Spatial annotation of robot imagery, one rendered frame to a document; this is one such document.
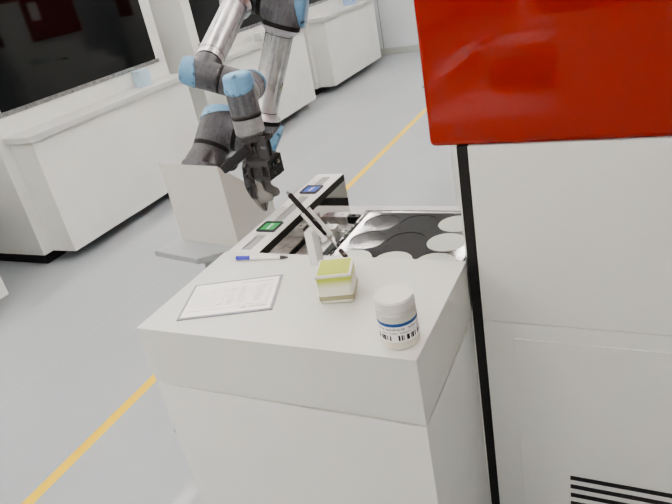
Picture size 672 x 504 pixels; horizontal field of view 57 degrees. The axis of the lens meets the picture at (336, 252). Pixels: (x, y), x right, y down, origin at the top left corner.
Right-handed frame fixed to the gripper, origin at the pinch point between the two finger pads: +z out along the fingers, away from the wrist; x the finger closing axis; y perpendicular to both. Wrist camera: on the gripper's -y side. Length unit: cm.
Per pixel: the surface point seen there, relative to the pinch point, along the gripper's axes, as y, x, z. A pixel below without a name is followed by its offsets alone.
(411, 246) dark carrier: 39.4, 3.3, 12.5
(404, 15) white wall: -235, 796, 50
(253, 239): -0.8, -6.5, 6.7
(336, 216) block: 11.4, 18.7, 11.6
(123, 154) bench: -256, 204, 50
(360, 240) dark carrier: 24.2, 5.8, 12.5
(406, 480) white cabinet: 53, -50, 35
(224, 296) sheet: 9.8, -35.9, 5.6
